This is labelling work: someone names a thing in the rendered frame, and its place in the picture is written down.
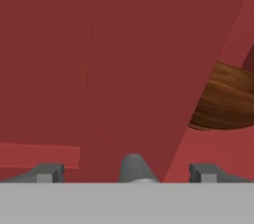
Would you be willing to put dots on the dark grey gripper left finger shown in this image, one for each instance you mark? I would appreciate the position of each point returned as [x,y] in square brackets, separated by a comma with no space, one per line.
[46,172]

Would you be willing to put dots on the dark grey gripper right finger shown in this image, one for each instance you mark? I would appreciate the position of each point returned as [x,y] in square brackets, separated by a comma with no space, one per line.
[206,173]

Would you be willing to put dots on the red open cabinet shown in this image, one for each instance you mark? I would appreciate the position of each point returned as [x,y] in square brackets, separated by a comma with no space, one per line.
[218,148]

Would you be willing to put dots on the red cabinet door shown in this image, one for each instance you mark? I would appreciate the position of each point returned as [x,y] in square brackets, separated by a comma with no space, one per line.
[43,56]
[145,62]

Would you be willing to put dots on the brown wooden bowl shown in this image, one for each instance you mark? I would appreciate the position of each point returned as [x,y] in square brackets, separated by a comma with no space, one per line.
[228,99]

